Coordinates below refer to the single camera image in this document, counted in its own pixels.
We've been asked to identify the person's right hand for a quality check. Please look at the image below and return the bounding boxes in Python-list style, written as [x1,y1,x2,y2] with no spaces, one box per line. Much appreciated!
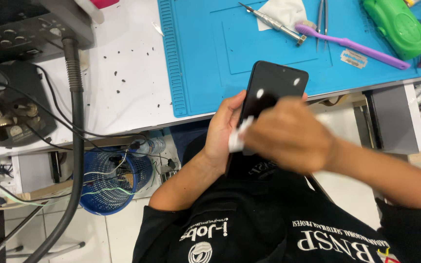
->
[239,93,338,177]

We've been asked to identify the person's left hand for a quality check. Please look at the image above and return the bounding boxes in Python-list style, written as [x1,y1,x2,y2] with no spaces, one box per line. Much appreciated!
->
[202,89,248,177]

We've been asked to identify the white cleaning wipe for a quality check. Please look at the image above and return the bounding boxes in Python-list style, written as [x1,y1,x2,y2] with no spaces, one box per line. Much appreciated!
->
[228,116,256,153]

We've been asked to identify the black smartphone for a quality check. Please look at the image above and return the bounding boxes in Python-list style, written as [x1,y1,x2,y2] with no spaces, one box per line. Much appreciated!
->
[224,60,310,177]

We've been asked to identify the blue silicone work mat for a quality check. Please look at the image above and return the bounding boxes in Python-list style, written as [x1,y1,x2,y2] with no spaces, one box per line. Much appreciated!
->
[157,0,421,118]

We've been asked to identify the person's black shirt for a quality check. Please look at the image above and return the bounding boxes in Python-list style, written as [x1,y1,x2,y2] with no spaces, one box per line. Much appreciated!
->
[132,132,421,263]

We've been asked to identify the white power strip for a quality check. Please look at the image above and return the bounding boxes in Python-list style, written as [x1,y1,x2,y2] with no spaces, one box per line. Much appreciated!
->
[157,158,180,184]

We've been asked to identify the silver precision screwdriver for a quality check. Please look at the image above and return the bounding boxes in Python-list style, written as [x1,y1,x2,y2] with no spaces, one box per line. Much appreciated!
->
[238,1,307,47]

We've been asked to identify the clear plastic bottle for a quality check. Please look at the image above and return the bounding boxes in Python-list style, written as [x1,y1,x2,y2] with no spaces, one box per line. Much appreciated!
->
[132,137,167,158]

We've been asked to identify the razor blade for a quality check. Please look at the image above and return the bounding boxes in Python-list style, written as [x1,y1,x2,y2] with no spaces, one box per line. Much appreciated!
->
[340,48,368,69]

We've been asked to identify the white paper sheet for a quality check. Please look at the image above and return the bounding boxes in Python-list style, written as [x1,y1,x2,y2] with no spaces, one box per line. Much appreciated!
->
[257,0,308,33]

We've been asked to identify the metal tweezers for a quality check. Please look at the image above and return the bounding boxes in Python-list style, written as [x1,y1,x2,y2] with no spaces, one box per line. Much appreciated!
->
[315,0,329,52]

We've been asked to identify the purple toothbrush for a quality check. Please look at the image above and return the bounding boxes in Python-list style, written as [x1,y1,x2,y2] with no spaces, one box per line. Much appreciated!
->
[294,20,411,71]

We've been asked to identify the grey open drawer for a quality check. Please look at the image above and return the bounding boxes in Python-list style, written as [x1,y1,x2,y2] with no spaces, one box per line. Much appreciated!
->
[352,85,421,155]

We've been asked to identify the blue mesh waste basket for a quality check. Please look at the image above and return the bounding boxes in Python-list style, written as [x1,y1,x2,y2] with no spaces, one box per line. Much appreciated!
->
[78,148,155,216]

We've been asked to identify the green plastic device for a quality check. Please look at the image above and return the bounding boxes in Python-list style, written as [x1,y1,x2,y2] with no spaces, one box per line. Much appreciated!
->
[362,0,421,61]

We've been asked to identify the pink object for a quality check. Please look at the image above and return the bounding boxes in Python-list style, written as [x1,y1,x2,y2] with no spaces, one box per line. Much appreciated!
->
[89,0,120,10]

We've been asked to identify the black device with brass fittings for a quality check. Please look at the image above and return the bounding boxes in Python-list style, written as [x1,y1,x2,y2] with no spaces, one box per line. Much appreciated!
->
[0,61,58,148]

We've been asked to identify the black rework station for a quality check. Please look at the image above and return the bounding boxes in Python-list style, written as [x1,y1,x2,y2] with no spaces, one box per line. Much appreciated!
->
[0,0,95,63]

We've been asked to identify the black hot air hose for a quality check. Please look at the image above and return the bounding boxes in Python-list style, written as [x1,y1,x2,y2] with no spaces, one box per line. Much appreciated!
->
[23,38,86,263]

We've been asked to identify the black power cable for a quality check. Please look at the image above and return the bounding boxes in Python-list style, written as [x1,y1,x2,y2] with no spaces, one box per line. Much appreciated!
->
[0,64,149,151]

